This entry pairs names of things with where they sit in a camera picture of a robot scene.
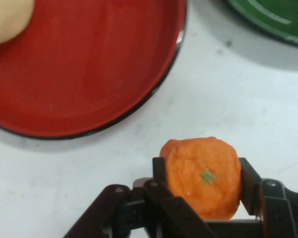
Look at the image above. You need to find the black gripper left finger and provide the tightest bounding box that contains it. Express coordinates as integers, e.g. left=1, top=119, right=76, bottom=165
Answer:
left=62, top=156, right=212, bottom=238

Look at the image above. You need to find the orange toy mandarin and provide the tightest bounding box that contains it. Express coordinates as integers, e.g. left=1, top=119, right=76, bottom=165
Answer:
left=159, top=137, right=242, bottom=221

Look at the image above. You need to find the red round plate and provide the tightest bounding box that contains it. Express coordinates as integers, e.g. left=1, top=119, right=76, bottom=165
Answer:
left=0, top=0, right=188, bottom=140

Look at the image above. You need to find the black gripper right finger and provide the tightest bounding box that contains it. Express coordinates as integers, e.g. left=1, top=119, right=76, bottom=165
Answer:
left=238, top=157, right=298, bottom=238

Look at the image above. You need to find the dark green round plate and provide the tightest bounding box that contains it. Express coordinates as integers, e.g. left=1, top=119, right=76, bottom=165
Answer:
left=224, top=0, right=298, bottom=48

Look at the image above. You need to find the pale yellow toy potato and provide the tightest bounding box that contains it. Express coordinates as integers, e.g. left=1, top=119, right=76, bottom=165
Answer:
left=0, top=0, right=35, bottom=47

